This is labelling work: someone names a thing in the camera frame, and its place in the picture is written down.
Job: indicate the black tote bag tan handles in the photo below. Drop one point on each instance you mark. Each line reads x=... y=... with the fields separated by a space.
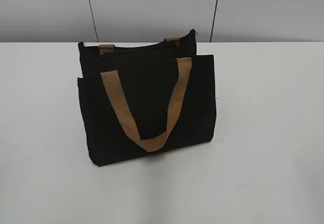
x=141 y=101

